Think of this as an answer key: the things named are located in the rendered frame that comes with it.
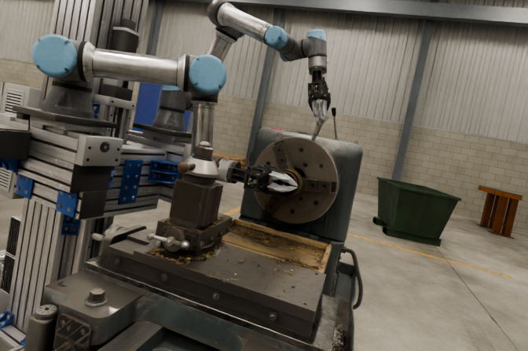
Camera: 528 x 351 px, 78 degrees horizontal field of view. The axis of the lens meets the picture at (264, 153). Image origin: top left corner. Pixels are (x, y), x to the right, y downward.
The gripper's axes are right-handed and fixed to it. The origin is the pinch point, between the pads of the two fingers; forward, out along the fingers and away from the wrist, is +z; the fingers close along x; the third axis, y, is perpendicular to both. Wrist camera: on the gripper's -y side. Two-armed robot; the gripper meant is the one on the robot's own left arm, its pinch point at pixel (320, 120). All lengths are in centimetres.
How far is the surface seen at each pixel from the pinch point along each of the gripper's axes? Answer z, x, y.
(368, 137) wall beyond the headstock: -56, 34, -982
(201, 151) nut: 14, -13, 77
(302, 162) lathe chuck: 16.8, -4.4, 17.7
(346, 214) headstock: 37.8, 8.9, 1.2
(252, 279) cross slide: 37, -3, 79
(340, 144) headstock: 10.4, 7.7, 0.0
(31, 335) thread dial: 42, -33, 96
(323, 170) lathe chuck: 20.0, 2.6, 17.6
